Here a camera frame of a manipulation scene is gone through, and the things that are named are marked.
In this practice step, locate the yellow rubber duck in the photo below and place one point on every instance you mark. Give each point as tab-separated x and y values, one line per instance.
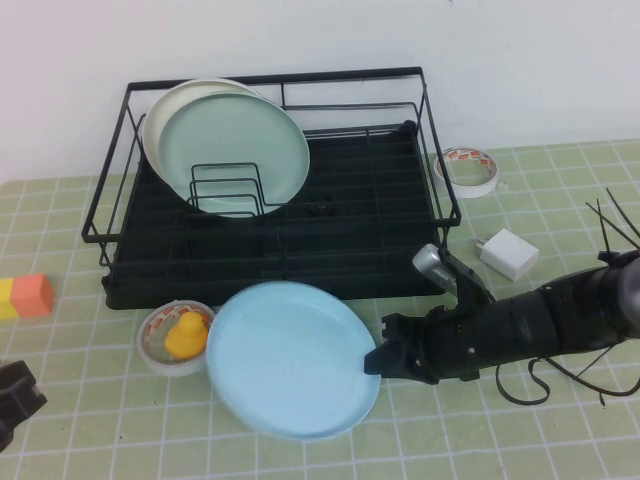
186	340

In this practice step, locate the white tape roll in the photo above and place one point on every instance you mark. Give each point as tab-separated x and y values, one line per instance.
170	369
470	191

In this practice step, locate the orange foam block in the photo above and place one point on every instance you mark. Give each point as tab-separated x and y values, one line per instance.
32	295

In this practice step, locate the light blue plate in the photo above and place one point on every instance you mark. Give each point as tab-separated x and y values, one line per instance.
285	360

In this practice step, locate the pale green plate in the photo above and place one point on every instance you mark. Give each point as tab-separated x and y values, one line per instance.
235	135

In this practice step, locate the black zip tie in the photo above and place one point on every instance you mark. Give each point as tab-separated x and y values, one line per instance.
622	216
602	227

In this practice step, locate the green checked tablecloth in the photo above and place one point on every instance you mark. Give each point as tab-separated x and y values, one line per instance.
150	425

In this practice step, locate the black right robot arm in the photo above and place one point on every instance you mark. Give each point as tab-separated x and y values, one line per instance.
550	320

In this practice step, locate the white usb charger plug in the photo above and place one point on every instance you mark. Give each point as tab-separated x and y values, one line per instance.
510	255

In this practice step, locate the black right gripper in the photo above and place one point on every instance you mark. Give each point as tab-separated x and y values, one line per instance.
440	345

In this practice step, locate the cream plate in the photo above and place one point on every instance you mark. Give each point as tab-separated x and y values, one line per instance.
165	115

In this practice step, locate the yellow foam block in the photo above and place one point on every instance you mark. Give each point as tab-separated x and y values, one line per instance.
6	300

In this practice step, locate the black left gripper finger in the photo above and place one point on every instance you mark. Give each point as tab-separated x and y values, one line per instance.
20	407
15	375

